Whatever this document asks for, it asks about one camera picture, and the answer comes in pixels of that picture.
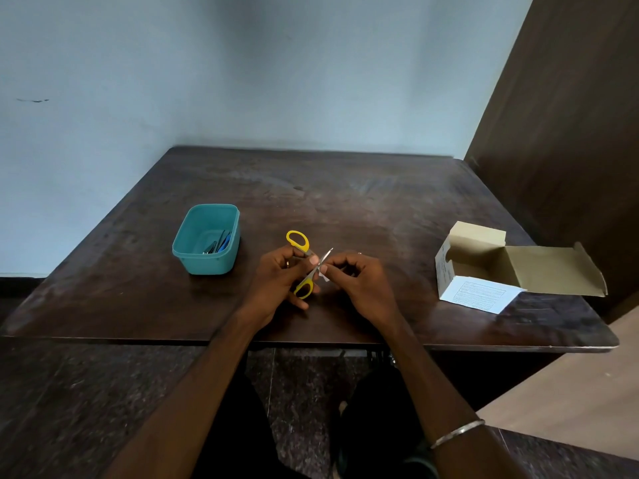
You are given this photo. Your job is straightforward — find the teal plastic container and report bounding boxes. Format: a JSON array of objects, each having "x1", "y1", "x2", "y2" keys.
[{"x1": 172, "y1": 204, "x2": 242, "y2": 276}]

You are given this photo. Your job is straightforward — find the person's right forearm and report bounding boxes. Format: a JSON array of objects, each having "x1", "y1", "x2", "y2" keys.
[{"x1": 381, "y1": 321, "x2": 530, "y2": 479}]

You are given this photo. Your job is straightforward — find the yellow handled scissors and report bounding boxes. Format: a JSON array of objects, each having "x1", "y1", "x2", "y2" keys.
[{"x1": 285, "y1": 230, "x2": 334, "y2": 301}]

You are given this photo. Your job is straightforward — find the silver bracelet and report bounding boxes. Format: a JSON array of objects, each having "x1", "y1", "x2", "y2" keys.
[{"x1": 429, "y1": 419, "x2": 487, "y2": 450}]

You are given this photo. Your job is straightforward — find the black metal table frame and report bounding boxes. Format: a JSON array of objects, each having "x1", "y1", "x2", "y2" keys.
[{"x1": 247, "y1": 347, "x2": 395, "y2": 367}]

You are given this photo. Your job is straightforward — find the brown wooden cabinet panel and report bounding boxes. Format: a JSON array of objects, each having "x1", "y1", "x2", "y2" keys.
[{"x1": 464, "y1": 0, "x2": 639, "y2": 325}]

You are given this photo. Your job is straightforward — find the person's right hand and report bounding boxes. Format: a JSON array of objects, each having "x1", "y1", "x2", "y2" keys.
[{"x1": 319, "y1": 251, "x2": 404, "y2": 337}]

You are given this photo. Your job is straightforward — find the beige board surface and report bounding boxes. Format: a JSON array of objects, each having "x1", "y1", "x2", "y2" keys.
[{"x1": 477, "y1": 306, "x2": 639, "y2": 462}]

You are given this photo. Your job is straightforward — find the person's left forearm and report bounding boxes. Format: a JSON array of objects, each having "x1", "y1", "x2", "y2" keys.
[{"x1": 102, "y1": 316, "x2": 260, "y2": 479}]

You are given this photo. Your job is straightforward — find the person's left hand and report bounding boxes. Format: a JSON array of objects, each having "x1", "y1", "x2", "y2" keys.
[{"x1": 235, "y1": 245, "x2": 321, "y2": 335}]

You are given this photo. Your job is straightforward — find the white cardboard box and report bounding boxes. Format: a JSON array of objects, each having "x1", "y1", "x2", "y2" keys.
[{"x1": 435, "y1": 221, "x2": 609, "y2": 315}]

